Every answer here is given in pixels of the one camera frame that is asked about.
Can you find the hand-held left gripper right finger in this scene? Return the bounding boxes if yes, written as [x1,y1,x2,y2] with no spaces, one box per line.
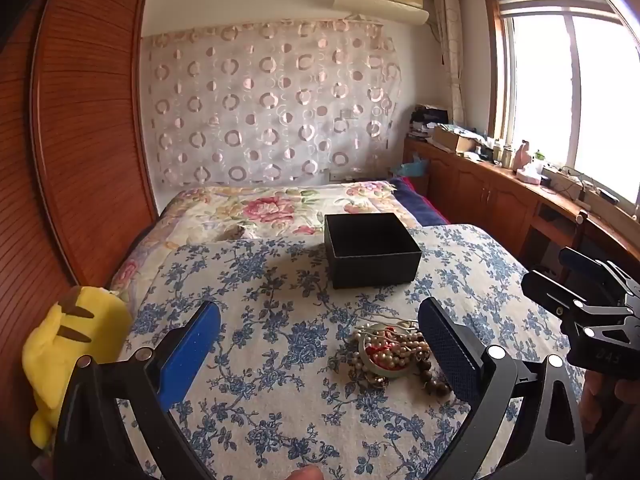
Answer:
[417,296,586,480]

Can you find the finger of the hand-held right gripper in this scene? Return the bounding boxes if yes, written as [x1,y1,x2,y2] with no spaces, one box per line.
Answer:
[559,246,640,306]
[521,270,636,333]

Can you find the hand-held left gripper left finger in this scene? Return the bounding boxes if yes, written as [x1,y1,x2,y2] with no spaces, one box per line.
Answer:
[54,301,222,480]

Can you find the dark wooden bead bracelet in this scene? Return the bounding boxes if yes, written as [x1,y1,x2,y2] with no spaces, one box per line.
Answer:
[414,357,454,397]

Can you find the white pearl necklace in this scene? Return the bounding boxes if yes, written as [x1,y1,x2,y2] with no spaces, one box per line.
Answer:
[367,332,432,372]

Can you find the silver wavy hair comb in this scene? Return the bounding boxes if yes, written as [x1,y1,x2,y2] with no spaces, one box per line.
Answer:
[356,315,420,335]

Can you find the red string bracelet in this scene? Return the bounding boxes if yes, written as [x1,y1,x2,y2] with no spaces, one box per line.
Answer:
[364,329,398,362]

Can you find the grey-brown bead bracelet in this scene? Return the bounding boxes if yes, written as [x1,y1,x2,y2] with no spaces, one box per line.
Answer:
[346,326,387,389]

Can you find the black square box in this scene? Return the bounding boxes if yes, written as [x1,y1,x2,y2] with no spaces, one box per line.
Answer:
[323,212,423,290]

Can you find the person's right hand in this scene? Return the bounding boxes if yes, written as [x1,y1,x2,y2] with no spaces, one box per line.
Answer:
[581,371,640,443]

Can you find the wooden chair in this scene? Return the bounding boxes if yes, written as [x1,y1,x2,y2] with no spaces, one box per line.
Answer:
[520,209,592,283]

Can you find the blue floral blanket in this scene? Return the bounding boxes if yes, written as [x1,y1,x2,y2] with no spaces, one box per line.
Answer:
[117,223,587,480]

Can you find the long wooden cabinet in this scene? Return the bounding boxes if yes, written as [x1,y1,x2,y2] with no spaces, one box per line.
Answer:
[402,137,640,282]

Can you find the yellow plush toy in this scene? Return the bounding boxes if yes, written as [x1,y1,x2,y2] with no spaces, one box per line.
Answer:
[21,286,132,450]

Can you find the dark blue blanket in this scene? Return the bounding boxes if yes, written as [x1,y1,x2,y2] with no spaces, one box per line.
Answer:
[387,176,452,227]

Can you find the pink floral quilt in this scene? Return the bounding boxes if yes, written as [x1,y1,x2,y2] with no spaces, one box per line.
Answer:
[109,180,427,308]

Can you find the wooden framed window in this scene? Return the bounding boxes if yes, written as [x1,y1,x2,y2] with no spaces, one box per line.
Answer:
[482,0,640,223]

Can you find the open cardboard box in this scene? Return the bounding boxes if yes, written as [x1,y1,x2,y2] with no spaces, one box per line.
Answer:
[432,125,479,154]

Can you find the pile of dark clutter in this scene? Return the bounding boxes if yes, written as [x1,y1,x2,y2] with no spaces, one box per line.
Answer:
[409,104,452,139]

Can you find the white patterned window curtain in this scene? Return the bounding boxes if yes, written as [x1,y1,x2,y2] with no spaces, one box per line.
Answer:
[432,0,469,130]

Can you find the sheer circle-patterned curtain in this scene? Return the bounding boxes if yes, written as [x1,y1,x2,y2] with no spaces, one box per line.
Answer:
[141,18,404,187]

